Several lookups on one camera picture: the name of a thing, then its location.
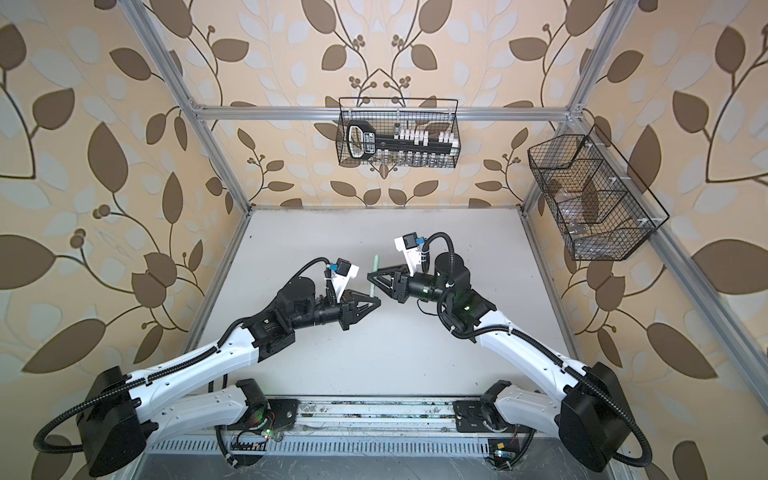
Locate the side wire basket black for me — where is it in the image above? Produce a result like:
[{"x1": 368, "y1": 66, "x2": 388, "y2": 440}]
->
[{"x1": 527, "y1": 125, "x2": 670, "y2": 261}]

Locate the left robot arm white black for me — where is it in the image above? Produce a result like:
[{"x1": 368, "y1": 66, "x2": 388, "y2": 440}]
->
[{"x1": 33, "y1": 257, "x2": 381, "y2": 477}]

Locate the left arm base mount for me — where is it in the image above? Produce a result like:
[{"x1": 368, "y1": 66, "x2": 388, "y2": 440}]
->
[{"x1": 228, "y1": 398, "x2": 300, "y2": 432}]

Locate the black socket holder tool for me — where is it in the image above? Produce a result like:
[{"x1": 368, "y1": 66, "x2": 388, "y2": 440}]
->
[{"x1": 341, "y1": 120, "x2": 461, "y2": 163}]

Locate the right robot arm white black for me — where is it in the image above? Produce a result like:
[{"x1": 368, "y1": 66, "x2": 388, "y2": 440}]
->
[{"x1": 367, "y1": 232, "x2": 653, "y2": 472}]

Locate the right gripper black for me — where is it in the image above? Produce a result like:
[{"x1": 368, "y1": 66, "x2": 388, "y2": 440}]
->
[{"x1": 369, "y1": 264, "x2": 454, "y2": 309}]

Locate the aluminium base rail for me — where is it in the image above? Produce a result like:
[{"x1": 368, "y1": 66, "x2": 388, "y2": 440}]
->
[{"x1": 161, "y1": 394, "x2": 625, "y2": 460}]

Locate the rear wire basket black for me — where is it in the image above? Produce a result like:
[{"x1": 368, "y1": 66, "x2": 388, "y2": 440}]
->
[{"x1": 335, "y1": 95, "x2": 462, "y2": 169}]

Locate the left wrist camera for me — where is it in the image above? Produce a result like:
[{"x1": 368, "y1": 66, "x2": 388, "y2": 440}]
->
[{"x1": 325, "y1": 258, "x2": 359, "y2": 304}]

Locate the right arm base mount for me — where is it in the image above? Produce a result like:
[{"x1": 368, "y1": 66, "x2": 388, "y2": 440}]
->
[{"x1": 453, "y1": 399, "x2": 531, "y2": 435}]

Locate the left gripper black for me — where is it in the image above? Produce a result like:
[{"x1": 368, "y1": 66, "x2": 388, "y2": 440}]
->
[{"x1": 287, "y1": 286, "x2": 381, "y2": 333}]

